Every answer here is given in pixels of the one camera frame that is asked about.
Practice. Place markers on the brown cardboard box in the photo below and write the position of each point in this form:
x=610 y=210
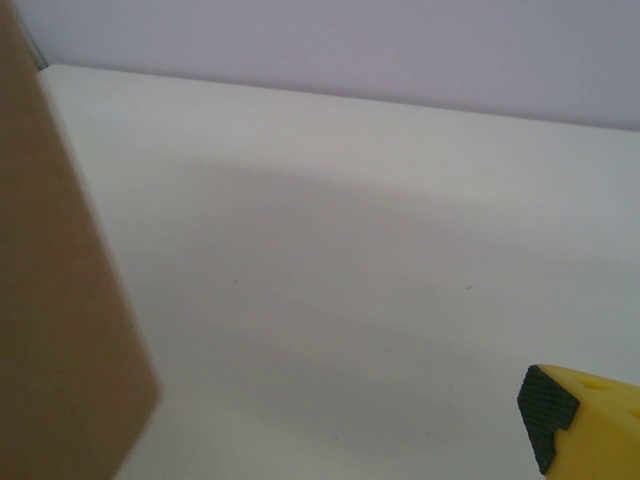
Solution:
x=50 y=300

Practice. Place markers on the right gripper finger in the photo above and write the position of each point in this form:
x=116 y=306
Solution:
x=600 y=430

